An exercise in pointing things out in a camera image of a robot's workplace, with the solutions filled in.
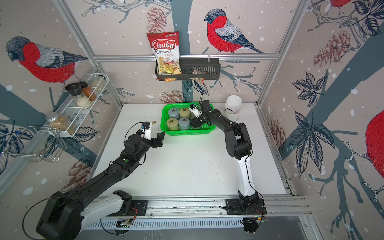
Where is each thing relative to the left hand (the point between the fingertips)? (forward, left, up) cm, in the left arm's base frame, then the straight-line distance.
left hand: (159, 127), depth 81 cm
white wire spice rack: (-3, +35, +14) cm, 38 cm away
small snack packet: (+28, -22, +12) cm, 38 cm away
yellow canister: (+21, -12, -12) cm, 27 cm away
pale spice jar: (+21, +36, +14) cm, 44 cm away
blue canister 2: (+12, -12, -12) cm, 21 cm away
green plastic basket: (+18, +2, -13) cm, 23 cm away
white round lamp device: (+26, -47, -9) cm, 55 cm away
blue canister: (+21, -5, -12) cm, 24 cm away
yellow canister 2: (+11, -5, -12) cm, 17 cm away
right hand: (+18, -20, -15) cm, 30 cm away
